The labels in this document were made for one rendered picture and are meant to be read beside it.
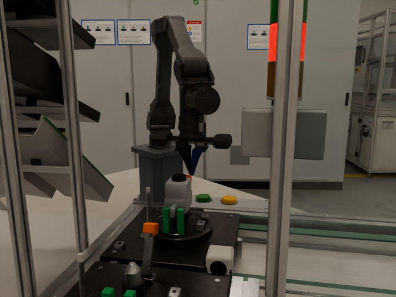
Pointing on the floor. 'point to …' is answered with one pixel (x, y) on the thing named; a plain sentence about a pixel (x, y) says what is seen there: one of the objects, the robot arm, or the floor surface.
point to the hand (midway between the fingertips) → (191, 161)
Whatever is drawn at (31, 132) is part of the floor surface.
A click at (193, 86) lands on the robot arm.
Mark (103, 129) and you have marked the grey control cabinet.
